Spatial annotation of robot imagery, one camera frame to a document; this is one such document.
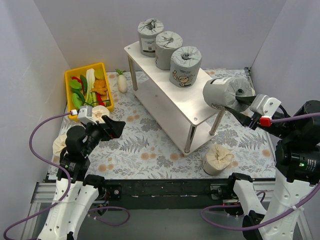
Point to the green pepper toy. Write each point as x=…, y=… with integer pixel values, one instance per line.
x=84, y=83

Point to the white radish toy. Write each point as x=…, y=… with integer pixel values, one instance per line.
x=121, y=81

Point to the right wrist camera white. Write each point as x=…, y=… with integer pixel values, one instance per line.
x=264, y=107

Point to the yellow green fruit toy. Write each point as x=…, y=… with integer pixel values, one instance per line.
x=99, y=74

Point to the yellow plastic bin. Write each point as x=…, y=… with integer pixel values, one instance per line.
x=94, y=99

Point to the beige roll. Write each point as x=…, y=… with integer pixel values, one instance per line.
x=216, y=159
x=99, y=111
x=59, y=144

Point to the orange ginger toy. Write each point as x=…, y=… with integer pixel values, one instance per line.
x=100, y=87

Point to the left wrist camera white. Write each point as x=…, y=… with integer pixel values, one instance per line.
x=84, y=115

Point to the white bok choy toy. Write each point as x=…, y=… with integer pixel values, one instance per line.
x=90, y=77

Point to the red chili toy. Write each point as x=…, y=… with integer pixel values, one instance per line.
x=78, y=80

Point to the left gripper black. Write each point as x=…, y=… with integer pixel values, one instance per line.
x=105, y=130

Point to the grey roll with cartoon label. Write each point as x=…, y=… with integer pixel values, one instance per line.
x=166, y=43

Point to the green leafy vegetable toy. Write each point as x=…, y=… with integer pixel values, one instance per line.
x=77, y=100

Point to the floral table mat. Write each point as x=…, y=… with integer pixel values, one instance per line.
x=145, y=151

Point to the grey roll with QR label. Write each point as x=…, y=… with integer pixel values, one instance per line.
x=147, y=33

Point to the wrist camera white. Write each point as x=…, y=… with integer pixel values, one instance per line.
x=84, y=115
x=264, y=107

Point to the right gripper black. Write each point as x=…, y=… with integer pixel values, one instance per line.
x=251, y=120

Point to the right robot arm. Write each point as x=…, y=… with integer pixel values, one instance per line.
x=297, y=168

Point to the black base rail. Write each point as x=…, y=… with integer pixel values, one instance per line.
x=162, y=194

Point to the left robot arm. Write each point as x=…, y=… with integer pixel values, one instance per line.
x=75, y=190

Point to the white two-tier shelf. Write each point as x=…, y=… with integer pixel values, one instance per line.
x=181, y=112

